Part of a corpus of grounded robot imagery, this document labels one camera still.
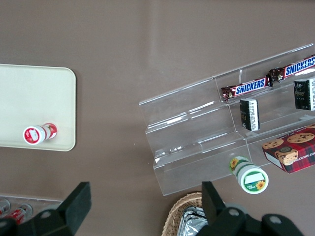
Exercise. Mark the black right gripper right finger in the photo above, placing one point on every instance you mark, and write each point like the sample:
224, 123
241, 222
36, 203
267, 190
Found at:
211, 201

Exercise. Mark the Snickers chocolate bar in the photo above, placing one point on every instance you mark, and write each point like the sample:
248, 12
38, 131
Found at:
248, 86
297, 68

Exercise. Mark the black chocolate box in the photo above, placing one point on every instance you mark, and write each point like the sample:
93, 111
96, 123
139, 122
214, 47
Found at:
304, 96
249, 115

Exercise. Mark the stack of foil trays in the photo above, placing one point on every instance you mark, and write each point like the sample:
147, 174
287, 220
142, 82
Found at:
192, 223

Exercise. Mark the clear acrylic tiered stand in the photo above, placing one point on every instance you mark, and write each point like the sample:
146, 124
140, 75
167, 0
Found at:
187, 137

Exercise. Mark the light wicker basket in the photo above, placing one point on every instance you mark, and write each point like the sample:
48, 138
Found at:
175, 216

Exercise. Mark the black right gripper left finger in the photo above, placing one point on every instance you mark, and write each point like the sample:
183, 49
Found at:
75, 206

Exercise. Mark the red plaid cookie box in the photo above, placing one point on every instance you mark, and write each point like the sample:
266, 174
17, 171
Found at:
295, 152

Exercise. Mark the red yogurt cup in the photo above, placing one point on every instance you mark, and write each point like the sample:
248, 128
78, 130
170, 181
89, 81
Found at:
32, 134

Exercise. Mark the green sunflower yogurt cup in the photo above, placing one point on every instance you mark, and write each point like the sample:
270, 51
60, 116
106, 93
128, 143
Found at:
253, 180

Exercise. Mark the cream plastic tray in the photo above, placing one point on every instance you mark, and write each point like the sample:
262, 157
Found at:
37, 98

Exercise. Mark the clear acrylic bottle rack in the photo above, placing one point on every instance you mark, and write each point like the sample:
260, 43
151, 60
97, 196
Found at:
44, 202

